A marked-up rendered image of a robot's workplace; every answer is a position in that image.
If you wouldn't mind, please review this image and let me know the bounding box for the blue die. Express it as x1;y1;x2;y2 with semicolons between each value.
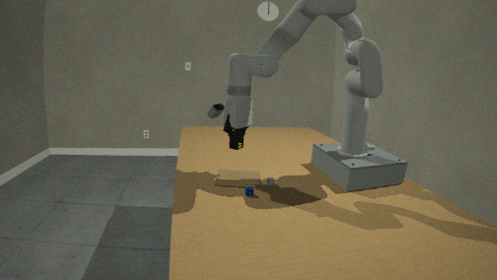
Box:
245;187;253;196

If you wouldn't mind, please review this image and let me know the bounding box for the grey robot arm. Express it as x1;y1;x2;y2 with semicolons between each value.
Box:
227;0;384;159

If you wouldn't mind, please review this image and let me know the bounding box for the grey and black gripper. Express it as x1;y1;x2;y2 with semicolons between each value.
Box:
223;95;252;150

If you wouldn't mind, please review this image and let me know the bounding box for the tan textured mat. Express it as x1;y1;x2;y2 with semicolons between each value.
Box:
214;170;260;188

